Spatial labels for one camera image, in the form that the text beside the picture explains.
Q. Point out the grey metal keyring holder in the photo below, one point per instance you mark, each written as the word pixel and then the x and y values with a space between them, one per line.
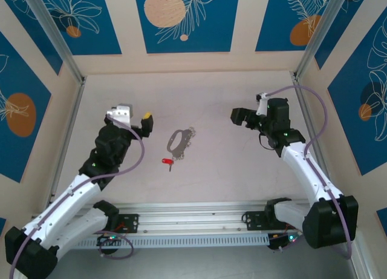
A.
pixel 176 152

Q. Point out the red headed key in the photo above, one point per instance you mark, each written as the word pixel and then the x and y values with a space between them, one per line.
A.
pixel 166 161

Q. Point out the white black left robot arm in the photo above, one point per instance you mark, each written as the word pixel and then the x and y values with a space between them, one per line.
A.
pixel 66 197

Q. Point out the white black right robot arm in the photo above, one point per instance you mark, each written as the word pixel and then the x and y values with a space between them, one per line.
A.
pixel 305 170

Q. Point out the black controller board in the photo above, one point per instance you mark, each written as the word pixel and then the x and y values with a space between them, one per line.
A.
pixel 109 240
pixel 281 242

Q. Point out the aluminium table side rail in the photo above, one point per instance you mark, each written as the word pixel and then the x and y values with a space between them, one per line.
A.
pixel 71 124
pixel 303 100

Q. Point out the blue floral wall poster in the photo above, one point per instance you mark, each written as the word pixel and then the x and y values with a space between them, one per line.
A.
pixel 347 109
pixel 30 34
pixel 2 226
pixel 347 12
pixel 18 79
pixel 90 24
pixel 382 218
pixel 272 18
pixel 211 34

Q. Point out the aluminium frame post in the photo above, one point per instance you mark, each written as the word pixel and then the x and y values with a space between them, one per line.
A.
pixel 326 34
pixel 54 34

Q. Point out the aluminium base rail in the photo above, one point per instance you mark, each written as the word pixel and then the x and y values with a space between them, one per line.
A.
pixel 193 218

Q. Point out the aluminium frame leg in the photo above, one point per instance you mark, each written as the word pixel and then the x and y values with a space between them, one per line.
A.
pixel 361 267

